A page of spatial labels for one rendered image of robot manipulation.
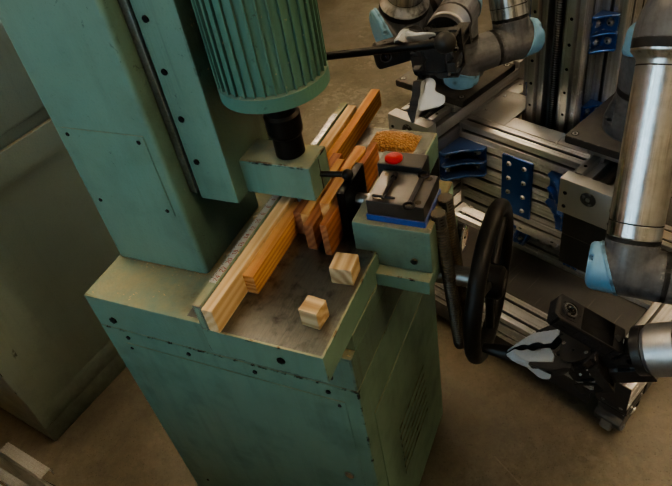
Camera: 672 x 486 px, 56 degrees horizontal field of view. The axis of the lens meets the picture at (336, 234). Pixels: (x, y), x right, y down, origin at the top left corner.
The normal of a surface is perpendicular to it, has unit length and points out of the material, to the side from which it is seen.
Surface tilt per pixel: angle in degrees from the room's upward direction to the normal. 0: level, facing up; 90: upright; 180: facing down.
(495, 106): 0
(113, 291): 0
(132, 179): 90
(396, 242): 90
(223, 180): 90
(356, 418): 90
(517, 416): 0
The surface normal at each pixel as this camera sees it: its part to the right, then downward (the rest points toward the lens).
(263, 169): -0.38, 0.65
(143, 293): -0.15, -0.75
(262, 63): 0.06, 0.65
